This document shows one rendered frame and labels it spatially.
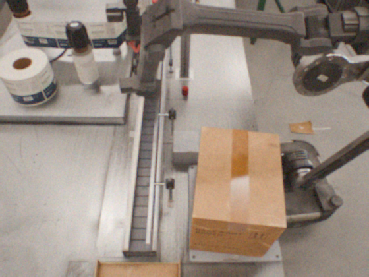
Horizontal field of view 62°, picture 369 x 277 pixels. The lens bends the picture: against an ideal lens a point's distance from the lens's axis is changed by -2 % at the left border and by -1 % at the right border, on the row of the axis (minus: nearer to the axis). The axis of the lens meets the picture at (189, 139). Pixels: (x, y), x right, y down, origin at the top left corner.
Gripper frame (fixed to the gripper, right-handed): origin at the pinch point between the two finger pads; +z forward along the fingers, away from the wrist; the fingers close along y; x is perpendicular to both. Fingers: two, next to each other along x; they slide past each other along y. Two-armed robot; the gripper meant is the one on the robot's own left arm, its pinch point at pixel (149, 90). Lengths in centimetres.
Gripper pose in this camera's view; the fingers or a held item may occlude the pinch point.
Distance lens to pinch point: 133.5
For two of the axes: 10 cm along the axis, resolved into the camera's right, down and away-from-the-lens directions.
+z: -0.7, -0.2, 10.0
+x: -0.3, 10.0, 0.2
